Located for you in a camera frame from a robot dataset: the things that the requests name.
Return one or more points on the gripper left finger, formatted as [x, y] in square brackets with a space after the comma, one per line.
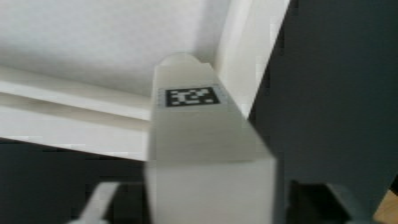
[116, 205]

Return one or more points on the white leg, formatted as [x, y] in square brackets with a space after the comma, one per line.
[210, 168]

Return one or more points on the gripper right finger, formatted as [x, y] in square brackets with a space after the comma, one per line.
[322, 204]

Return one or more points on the white desk top tray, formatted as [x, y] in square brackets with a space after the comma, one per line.
[80, 49]

